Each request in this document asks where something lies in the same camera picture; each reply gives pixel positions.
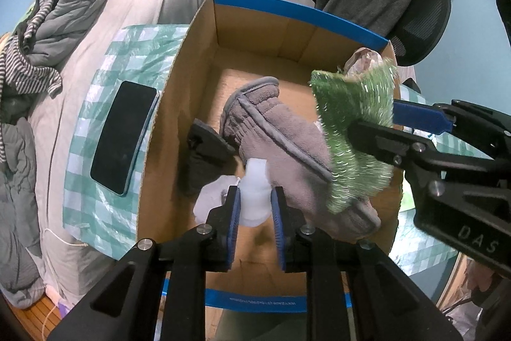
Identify green checked tablecloth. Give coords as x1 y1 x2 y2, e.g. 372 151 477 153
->
62 23 460 278

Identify white cable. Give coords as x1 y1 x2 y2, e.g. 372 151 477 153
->
42 227 90 331

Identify grey quilt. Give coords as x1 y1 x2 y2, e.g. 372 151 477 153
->
0 93 44 306

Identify grey striped garment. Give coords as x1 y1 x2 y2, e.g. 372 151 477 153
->
0 0 62 164

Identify grey fleece glove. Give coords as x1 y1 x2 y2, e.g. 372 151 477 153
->
219 76 382 242

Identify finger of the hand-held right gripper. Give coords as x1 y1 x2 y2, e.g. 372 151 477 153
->
392 98 511 162
348 119 511 203

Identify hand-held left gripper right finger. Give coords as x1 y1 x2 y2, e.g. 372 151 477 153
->
271 185 464 341

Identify black glove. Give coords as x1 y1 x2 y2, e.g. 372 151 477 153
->
176 118 240 198

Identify black smartphone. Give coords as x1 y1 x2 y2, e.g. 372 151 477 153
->
90 81 160 197

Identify blue-sided cardboard box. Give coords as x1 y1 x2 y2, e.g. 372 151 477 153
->
133 0 402 310

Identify grey puffer jacket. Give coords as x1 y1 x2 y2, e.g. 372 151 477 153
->
20 0 110 64

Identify wooden slatted platform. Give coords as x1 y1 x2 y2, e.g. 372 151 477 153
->
10 291 66 341

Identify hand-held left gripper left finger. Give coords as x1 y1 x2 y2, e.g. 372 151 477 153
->
48 185 242 341

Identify light grey sock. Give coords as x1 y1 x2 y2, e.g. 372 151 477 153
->
193 159 276 227

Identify clear crumpled plastic bag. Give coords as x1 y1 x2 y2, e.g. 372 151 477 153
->
344 47 386 78

